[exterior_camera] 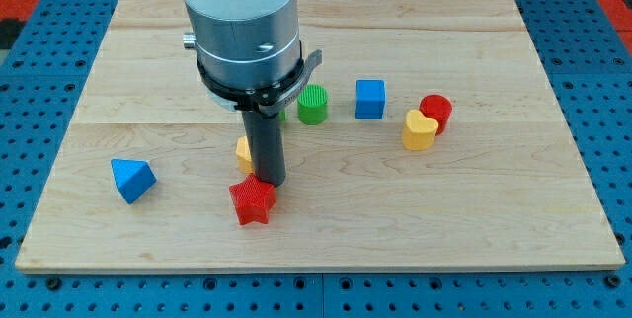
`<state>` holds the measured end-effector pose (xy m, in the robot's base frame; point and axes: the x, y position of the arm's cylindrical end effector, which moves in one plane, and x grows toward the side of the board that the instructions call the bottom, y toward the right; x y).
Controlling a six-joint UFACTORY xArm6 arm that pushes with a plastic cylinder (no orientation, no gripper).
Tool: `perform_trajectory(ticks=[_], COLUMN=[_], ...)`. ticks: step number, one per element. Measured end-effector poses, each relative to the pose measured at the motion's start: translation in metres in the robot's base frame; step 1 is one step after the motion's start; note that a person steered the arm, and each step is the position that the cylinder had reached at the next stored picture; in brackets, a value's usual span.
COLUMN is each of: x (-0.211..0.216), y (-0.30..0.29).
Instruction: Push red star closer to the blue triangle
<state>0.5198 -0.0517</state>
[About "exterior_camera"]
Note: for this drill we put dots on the red star block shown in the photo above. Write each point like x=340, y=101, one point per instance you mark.
x=252, y=200

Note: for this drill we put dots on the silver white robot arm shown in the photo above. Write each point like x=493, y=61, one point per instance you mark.
x=249, y=52

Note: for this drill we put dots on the blue triangle block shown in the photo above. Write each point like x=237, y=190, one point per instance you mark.
x=132, y=178

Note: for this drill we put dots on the green cylinder block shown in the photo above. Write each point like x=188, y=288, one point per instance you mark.
x=313, y=105

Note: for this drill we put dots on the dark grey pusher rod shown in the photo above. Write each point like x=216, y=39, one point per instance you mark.
x=265, y=144

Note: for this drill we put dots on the blue cube block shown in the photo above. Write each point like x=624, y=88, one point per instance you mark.
x=370, y=99

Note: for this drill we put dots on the yellow block behind rod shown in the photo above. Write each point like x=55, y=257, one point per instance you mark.
x=243, y=155

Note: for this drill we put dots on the yellow heart block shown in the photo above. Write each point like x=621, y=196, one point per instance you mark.
x=419, y=131

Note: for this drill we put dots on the wooden board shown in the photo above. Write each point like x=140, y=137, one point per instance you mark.
x=503, y=189

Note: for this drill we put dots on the red cylinder block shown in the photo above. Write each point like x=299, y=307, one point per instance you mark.
x=437, y=107

